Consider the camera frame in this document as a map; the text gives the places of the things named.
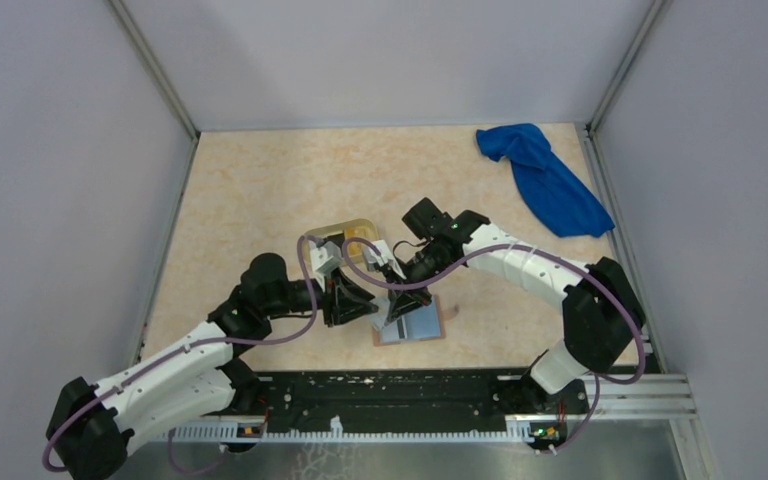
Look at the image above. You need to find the tan leather card holder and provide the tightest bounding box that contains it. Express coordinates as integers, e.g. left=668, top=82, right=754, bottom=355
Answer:
left=383, top=296, right=460, bottom=346

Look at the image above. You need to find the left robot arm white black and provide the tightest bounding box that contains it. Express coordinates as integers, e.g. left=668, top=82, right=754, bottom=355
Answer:
left=41, top=244, right=379, bottom=479

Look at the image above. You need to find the cream plastic tray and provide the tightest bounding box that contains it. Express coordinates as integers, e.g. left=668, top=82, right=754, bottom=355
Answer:
left=303, top=218, right=380, bottom=267

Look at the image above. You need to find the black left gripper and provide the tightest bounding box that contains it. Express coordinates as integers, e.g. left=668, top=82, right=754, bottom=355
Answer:
left=264, top=266, right=379, bottom=327

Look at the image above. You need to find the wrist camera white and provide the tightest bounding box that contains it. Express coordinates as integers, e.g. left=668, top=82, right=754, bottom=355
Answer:
left=363, top=240, right=406, bottom=283
left=309, top=240, right=343, bottom=283

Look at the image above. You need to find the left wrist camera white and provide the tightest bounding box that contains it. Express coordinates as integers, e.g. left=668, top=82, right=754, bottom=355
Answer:
left=309, top=240, right=343, bottom=283

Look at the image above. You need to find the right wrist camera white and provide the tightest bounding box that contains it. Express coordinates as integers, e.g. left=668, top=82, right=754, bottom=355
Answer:
left=363, top=240, right=406, bottom=283

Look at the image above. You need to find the aluminium frame rail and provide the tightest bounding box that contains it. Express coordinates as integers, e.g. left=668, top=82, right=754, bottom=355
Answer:
left=95, top=374, right=698, bottom=445

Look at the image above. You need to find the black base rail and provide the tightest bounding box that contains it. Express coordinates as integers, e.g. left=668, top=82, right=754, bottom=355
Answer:
left=221, top=369, right=590, bottom=434

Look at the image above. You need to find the blue cloth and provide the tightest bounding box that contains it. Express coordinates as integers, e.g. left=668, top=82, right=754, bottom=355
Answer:
left=475, top=123, right=616, bottom=238

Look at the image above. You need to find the yellow credit cards stack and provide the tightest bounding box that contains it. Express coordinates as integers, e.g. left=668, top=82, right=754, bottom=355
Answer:
left=341, top=237, right=367, bottom=263

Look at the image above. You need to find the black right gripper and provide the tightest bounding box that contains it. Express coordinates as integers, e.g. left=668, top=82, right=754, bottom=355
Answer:
left=381, top=241, right=454, bottom=322

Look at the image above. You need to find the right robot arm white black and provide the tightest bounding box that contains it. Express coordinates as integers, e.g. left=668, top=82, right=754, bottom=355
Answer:
left=369, top=198, right=645, bottom=412

